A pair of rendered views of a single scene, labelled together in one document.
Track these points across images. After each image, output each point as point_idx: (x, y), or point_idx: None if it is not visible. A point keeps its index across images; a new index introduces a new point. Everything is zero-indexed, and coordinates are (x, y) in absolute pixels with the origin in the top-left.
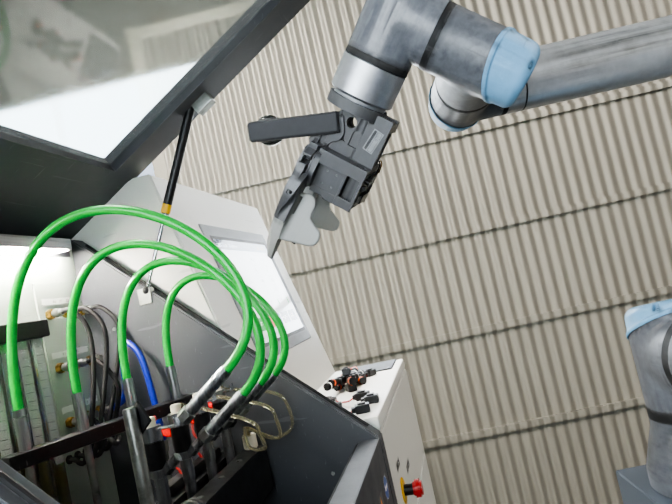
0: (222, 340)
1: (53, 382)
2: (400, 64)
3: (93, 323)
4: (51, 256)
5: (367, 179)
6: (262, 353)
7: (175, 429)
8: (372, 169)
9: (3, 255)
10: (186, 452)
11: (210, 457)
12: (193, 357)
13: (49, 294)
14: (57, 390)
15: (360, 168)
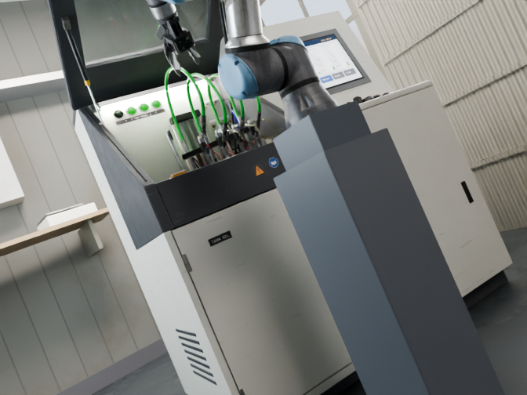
0: (256, 101)
1: (212, 131)
2: (157, 3)
3: (228, 105)
4: (204, 83)
5: (181, 40)
6: (222, 106)
7: (216, 139)
8: (176, 38)
9: (181, 89)
10: (221, 146)
11: (241, 148)
12: (252, 110)
13: (205, 99)
14: (214, 133)
15: (171, 40)
